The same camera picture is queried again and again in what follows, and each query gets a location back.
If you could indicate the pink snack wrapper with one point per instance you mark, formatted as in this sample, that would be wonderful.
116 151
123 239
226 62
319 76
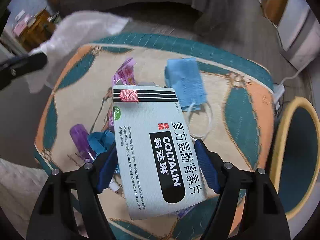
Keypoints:
123 76

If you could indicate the blue glove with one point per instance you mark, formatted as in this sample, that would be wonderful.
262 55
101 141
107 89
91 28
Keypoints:
101 142

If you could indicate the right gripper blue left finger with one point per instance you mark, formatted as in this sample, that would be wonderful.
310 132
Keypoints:
106 166

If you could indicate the purple bottle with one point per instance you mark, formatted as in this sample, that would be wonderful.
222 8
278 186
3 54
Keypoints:
79 136

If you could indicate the wooden bedside stool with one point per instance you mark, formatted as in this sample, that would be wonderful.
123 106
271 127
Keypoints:
38 30

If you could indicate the wooden cabinet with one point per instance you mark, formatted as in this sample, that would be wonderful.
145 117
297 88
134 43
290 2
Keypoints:
273 10

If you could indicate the light blue face mask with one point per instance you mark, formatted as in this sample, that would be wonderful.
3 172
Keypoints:
184 77

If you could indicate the white air purifier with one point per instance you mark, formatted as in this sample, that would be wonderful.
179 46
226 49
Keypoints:
298 34

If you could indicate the teal yellow trash bin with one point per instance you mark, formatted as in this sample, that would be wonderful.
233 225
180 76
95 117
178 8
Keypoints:
295 158

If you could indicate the white green medicine box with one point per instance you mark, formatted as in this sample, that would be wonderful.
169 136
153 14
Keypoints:
157 160

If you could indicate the white tissue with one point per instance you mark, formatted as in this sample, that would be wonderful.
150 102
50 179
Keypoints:
74 31

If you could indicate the horse pattern floor mat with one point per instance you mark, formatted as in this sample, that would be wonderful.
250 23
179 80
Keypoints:
239 91

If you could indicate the white power strip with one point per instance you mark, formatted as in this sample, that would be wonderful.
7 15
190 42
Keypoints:
279 91

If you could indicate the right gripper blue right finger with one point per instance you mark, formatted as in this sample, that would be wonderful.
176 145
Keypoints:
210 164

